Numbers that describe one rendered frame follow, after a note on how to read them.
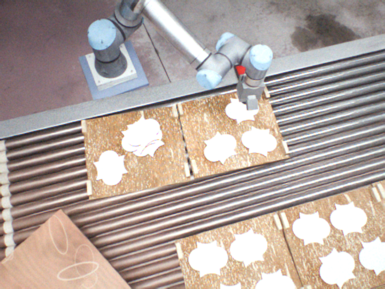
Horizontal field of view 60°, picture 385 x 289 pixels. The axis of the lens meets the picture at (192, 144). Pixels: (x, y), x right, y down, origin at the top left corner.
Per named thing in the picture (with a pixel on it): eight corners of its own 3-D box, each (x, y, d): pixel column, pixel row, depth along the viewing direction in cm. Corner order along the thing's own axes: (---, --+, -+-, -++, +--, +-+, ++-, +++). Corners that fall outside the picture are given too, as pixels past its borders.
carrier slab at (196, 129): (176, 105, 148) (176, 103, 147) (263, 88, 153) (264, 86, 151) (194, 179, 136) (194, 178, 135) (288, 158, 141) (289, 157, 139)
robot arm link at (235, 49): (210, 45, 110) (238, 62, 108) (228, 25, 114) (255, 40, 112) (208, 60, 117) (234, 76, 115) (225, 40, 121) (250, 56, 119)
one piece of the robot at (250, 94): (246, 96, 117) (239, 116, 132) (271, 93, 118) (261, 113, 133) (239, 67, 121) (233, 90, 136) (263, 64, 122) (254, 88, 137)
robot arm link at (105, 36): (87, 53, 147) (78, 30, 135) (107, 34, 152) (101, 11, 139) (107, 66, 144) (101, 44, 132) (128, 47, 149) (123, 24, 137)
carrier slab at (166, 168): (83, 121, 144) (82, 120, 143) (176, 106, 148) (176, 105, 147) (90, 200, 132) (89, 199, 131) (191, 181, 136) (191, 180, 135)
